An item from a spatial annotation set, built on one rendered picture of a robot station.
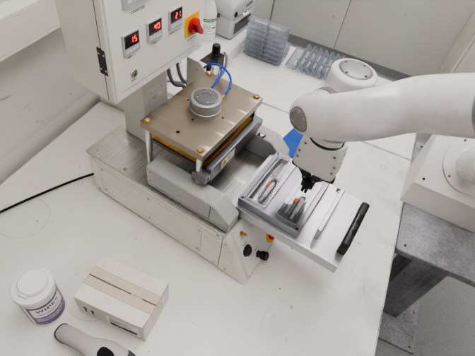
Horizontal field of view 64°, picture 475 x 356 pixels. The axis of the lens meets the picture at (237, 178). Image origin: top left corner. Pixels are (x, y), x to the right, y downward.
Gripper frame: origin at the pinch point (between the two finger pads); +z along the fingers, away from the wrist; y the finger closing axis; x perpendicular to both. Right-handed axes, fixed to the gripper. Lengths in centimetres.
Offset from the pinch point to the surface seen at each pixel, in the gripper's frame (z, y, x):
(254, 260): 26.5, 3.7, 10.8
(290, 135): 30, 20, -45
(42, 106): 17, 85, 9
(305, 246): 7.7, -6.6, 10.8
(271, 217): 5.2, 3.2, 10.2
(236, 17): 15, 70, -81
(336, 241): 7.7, -12.2, 5.0
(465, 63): 53, -33, -209
